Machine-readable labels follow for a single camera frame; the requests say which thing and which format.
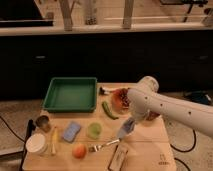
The light blue towel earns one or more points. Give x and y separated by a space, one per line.
126 128

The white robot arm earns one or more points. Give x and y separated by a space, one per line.
145 99

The green plastic tray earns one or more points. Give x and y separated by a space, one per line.
71 94

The orange bowl with beans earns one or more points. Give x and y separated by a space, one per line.
120 99

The small green cup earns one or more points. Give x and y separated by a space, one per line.
94 130

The dark red bowl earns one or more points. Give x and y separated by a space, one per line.
151 116

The blue sponge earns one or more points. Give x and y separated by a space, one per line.
71 131

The silver fork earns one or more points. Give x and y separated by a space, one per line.
96 148

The orange peach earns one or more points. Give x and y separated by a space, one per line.
79 151

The yellow banana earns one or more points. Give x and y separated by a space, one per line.
54 141

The small metal cup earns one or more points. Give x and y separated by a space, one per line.
43 123

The white round container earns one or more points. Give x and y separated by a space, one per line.
36 144

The blue black device on floor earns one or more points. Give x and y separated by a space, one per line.
198 97

